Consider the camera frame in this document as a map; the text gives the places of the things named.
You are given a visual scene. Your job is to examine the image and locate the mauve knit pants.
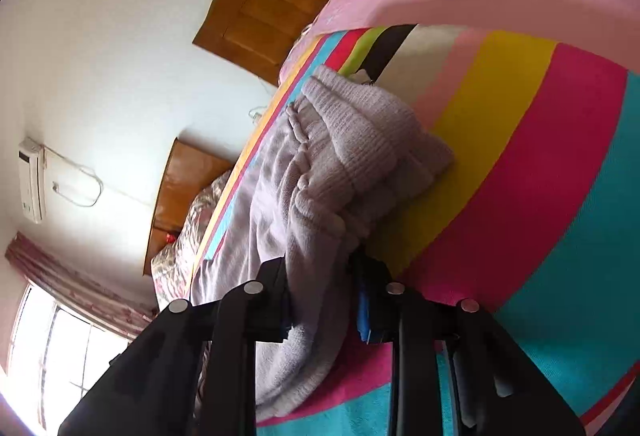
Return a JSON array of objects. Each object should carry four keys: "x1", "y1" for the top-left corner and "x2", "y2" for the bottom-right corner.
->
[{"x1": 191, "y1": 66, "x2": 452, "y2": 420}]

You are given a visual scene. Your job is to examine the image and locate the window with metal bars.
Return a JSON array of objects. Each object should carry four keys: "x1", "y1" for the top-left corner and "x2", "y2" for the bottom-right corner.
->
[{"x1": 8, "y1": 284, "x2": 129, "y2": 435}]

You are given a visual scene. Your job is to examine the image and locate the pink floral quilt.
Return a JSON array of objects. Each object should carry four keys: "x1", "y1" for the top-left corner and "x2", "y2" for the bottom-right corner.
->
[{"x1": 151, "y1": 169, "x2": 231, "y2": 311}]

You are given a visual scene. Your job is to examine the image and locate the floral pink curtain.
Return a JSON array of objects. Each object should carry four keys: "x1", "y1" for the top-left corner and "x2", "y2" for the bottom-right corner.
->
[{"x1": 4, "y1": 232, "x2": 158, "y2": 341}]

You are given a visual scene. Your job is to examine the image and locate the rainbow striped bed sheet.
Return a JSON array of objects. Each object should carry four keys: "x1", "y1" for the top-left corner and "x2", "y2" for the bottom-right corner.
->
[{"x1": 198, "y1": 25, "x2": 639, "y2": 435}]

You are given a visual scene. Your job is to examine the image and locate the left wooden headboard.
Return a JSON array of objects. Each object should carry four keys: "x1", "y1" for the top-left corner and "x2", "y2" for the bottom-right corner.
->
[{"x1": 143, "y1": 139, "x2": 233, "y2": 275}]

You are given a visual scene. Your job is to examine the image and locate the white air conditioner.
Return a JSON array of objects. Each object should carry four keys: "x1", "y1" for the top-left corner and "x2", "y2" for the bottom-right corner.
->
[{"x1": 17, "y1": 138, "x2": 46, "y2": 223}]

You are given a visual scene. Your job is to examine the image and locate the air conditioner power cable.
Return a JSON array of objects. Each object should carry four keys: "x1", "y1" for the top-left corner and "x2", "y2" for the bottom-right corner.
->
[{"x1": 41, "y1": 144, "x2": 106, "y2": 209}]

